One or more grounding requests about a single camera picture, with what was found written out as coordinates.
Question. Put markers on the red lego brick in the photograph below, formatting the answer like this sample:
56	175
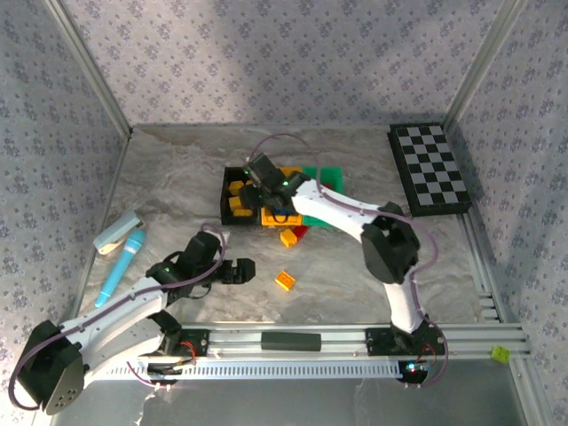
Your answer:
302	233
327	185

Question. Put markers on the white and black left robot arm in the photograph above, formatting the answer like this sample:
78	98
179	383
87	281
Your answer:
115	315

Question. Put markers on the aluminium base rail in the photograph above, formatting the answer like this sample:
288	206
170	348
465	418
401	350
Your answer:
346	341

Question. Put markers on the aluminium frame post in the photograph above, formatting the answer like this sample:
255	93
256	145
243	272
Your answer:
483	66
91	66

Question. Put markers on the yellow-green small cube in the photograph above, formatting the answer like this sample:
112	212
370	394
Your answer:
500	353

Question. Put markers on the black circuit board with LED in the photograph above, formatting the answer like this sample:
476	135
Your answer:
412	373

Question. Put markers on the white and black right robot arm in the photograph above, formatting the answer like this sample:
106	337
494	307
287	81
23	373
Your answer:
328	204

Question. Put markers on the long yellow lego brick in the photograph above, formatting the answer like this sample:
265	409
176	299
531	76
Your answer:
236	204

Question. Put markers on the blue marker pen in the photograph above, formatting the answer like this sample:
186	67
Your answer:
126	262

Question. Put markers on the pale blue stapler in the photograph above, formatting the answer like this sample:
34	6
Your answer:
117	231

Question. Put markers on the aluminium side rail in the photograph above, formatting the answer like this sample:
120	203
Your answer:
483	275

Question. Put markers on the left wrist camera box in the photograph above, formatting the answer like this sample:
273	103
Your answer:
202	248

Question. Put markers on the orange-yellow flat lego brick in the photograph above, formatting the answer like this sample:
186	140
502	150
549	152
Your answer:
285	280

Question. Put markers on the yellow plastic bin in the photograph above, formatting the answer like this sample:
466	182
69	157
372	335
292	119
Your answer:
268	218

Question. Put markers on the black plastic bin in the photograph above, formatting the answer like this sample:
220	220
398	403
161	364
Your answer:
226	217

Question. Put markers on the green plastic bin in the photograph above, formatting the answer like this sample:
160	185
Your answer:
335	177

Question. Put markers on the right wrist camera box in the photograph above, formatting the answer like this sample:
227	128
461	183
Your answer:
264	168

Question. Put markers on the black and grey checkerboard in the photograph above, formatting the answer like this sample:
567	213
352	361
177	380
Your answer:
428	168

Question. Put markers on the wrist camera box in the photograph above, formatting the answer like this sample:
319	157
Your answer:
202	248
264	168

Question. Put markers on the black rectangular block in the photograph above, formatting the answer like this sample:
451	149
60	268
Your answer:
290	341

